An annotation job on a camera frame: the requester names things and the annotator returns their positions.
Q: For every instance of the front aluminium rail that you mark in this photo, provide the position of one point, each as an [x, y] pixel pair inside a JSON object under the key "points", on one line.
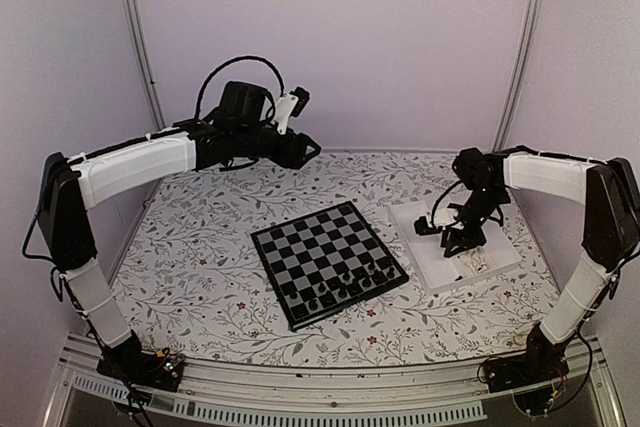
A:
{"points": [[228, 394]]}

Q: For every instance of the left aluminium frame post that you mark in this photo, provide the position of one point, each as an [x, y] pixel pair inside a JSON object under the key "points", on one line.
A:
{"points": [[135, 27]]}

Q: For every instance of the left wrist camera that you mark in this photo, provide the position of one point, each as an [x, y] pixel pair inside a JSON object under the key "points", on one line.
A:
{"points": [[289, 105]]}

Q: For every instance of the black and grey chessboard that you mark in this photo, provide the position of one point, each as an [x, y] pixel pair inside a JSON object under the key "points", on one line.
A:
{"points": [[301, 253]]}

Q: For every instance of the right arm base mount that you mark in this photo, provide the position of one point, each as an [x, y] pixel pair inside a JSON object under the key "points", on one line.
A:
{"points": [[520, 372]]}

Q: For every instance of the right aluminium frame post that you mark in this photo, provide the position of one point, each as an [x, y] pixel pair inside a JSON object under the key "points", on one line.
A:
{"points": [[531, 17]]}

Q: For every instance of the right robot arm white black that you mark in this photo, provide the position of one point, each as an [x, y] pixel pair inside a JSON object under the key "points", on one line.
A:
{"points": [[609, 194]]}

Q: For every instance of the black chess piece eleventh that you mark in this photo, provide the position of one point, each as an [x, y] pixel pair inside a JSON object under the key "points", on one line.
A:
{"points": [[327, 300]]}

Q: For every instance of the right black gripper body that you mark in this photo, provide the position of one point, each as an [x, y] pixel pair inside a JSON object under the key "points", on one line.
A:
{"points": [[483, 203]]}

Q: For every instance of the aluminium frame post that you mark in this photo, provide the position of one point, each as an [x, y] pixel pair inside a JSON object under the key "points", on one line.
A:
{"points": [[531, 17], [135, 27]]}

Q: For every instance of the black chess piece twelfth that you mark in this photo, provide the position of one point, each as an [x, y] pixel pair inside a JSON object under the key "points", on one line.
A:
{"points": [[332, 285]]}

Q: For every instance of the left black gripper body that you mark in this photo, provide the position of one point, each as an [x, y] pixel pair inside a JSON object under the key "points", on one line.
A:
{"points": [[250, 145]]}

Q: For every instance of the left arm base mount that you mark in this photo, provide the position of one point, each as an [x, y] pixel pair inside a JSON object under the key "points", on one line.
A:
{"points": [[161, 370]]}

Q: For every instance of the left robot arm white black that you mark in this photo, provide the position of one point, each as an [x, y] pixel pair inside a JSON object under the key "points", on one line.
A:
{"points": [[72, 186]]}

